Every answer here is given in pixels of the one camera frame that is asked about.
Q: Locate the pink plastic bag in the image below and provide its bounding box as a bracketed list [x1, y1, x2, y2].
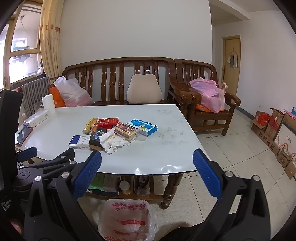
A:
[189, 78, 228, 113]

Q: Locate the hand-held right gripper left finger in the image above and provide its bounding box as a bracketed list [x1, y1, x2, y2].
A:
[24, 151, 102, 241]

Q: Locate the brown wooden armchair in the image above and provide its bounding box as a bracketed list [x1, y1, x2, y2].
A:
[170, 58, 241, 136]

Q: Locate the beige curtain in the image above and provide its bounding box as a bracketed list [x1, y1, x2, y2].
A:
[39, 0, 62, 80]

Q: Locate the yellow-framed window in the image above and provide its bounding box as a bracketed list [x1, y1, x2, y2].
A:
[0, 0, 44, 91]

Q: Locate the long white box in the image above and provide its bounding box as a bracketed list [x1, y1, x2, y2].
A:
[23, 109, 51, 128]

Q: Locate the white tissue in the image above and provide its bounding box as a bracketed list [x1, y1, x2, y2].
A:
[99, 128, 132, 154]

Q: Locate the orange bag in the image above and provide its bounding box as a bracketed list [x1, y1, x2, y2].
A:
[49, 86, 66, 108]

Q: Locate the clear glass jar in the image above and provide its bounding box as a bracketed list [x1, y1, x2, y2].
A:
[33, 102, 45, 114]

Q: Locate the pile of cardboard boxes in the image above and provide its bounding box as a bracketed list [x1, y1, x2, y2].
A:
[251, 107, 296, 180]

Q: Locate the yellow snack packet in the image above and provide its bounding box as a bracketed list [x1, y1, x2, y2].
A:
[81, 118, 99, 135]

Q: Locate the green packet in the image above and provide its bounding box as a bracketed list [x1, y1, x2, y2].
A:
[87, 174, 105, 192]

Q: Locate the yellow door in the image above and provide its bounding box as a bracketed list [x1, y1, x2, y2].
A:
[222, 35, 241, 107]

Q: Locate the white bottle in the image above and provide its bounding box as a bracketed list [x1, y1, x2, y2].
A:
[120, 180, 131, 195]

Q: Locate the black box with orange edge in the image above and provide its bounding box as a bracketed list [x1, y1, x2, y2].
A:
[89, 127, 107, 151]

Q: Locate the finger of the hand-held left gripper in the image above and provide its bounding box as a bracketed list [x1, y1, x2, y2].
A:
[16, 146, 38, 163]
[14, 148, 77, 189]

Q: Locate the blue and white cigarette box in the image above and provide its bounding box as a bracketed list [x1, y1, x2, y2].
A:
[68, 135, 91, 150]

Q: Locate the blue and white medicine box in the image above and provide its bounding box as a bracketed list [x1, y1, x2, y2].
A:
[126, 119, 158, 137]

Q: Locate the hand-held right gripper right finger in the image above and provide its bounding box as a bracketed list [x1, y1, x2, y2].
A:
[193, 148, 271, 241]

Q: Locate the hanger with clothes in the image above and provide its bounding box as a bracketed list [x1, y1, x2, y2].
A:
[227, 48, 239, 68]

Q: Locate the wooden table frame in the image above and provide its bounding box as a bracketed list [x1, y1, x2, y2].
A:
[84, 173, 184, 210]

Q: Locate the beige back cushion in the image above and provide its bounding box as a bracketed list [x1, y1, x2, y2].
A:
[126, 74, 162, 105]

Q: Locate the white paper roll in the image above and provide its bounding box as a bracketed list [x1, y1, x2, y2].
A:
[42, 94, 56, 114]

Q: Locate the brown patterned box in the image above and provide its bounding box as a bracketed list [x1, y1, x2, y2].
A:
[114, 122, 138, 142]

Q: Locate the red-printed plastic bin bag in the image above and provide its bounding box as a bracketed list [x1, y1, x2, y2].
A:
[97, 199, 158, 241]

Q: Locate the clear plastic packet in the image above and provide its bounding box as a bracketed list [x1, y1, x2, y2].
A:
[134, 176, 151, 196]

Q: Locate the red cigarette box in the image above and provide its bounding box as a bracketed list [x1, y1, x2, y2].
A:
[97, 117, 119, 130]

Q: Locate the red plastic bag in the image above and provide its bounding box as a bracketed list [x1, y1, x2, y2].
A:
[257, 113, 270, 127]

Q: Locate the grey radiator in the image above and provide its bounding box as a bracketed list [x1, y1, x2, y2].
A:
[20, 76, 50, 118]

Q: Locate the translucent white plastic bag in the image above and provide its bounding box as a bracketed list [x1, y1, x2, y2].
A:
[54, 76, 95, 107]

